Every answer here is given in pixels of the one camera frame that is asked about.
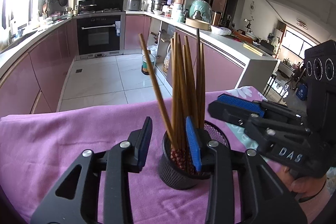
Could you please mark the green covered appliance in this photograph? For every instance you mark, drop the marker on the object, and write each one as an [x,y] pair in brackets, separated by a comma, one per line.
[202,7]

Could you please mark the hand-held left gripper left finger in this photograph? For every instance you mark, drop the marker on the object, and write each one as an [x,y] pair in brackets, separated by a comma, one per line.
[143,142]

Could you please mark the black built-in oven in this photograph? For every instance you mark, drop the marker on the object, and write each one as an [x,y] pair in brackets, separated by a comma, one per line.
[99,35]

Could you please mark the steel steamer pot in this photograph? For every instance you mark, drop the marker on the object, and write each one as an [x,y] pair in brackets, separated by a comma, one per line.
[158,3]

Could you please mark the person's right forearm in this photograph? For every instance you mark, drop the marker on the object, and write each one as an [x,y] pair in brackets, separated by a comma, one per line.
[317,208]

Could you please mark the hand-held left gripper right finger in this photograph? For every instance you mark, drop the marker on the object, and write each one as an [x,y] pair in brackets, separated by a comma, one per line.
[193,142]

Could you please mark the hanging frying pan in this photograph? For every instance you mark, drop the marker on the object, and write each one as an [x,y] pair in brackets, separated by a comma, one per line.
[62,0]

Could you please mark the round beige container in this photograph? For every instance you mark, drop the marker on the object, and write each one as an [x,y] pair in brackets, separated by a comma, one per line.
[197,23]

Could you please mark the pink base cabinets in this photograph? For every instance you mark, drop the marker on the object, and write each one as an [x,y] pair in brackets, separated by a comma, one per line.
[223,69]
[47,64]

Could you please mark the white plastic bag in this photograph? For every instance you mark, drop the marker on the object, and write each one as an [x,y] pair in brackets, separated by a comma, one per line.
[220,30]

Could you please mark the brown tumbler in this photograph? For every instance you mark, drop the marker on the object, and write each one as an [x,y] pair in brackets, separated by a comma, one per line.
[216,18]

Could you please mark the pink floral tablecloth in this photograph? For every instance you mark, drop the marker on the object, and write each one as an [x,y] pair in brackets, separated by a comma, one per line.
[65,129]

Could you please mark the wall picture frame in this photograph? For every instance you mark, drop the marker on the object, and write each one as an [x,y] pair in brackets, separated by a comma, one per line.
[219,0]

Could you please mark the black mesh holder cup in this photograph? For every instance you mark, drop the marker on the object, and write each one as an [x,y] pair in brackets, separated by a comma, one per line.
[178,174]

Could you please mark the flat wooden box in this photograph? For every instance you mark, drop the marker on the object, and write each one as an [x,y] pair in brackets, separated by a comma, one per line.
[253,48]

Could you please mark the wall clock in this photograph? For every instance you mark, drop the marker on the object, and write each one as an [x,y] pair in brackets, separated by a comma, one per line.
[252,7]

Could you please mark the person's right hand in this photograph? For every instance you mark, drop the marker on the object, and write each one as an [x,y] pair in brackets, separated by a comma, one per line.
[302,184]

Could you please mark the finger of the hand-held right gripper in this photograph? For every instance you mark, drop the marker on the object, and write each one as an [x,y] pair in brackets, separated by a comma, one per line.
[239,103]
[228,116]

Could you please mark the bunch of wooden chopsticks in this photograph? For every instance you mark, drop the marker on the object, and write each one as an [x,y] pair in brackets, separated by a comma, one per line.
[181,82]

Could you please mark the silver rice cooker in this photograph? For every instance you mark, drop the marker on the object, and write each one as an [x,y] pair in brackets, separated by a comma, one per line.
[134,5]

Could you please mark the dark dining chair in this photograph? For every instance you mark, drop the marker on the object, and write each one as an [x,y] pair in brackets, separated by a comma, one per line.
[267,47]

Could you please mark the living room window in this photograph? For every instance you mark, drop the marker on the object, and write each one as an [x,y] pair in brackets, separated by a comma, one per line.
[299,41]

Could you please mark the pink kettle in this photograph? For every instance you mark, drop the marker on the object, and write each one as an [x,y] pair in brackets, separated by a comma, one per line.
[179,5]

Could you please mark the plastic bottle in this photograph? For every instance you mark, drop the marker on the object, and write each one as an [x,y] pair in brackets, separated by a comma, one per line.
[145,67]

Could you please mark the blue shopping bag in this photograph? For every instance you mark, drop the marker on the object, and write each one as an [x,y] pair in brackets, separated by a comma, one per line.
[302,92]

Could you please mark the ceiling lamp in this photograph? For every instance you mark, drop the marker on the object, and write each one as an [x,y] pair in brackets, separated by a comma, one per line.
[302,23]

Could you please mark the kitchen sink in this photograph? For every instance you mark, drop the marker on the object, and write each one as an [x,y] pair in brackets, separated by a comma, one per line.
[18,40]

